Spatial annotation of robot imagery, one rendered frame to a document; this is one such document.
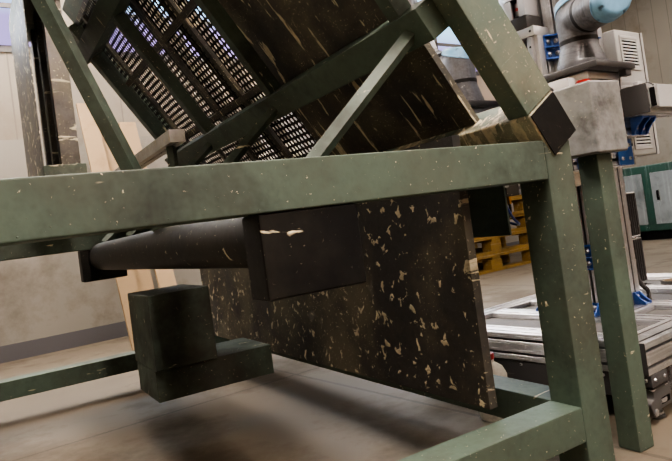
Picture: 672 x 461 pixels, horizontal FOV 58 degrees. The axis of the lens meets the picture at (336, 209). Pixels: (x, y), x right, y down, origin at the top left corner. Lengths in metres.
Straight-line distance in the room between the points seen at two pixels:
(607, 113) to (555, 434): 0.78
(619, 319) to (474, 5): 0.85
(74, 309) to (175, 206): 4.17
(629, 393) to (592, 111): 0.71
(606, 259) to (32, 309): 4.19
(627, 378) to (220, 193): 1.15
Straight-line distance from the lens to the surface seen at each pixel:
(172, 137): 1.95
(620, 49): 2.54
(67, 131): 2.58
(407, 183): 1.20
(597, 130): 1.64
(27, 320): 5.07
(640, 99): 2.11
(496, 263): 6.07
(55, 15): 2.07
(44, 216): 0.95
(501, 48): 1.44
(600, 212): 1.68
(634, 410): 1.76
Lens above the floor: 0.67
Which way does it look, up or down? 1 degrees up
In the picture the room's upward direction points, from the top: 8 degrees counter-clockwise
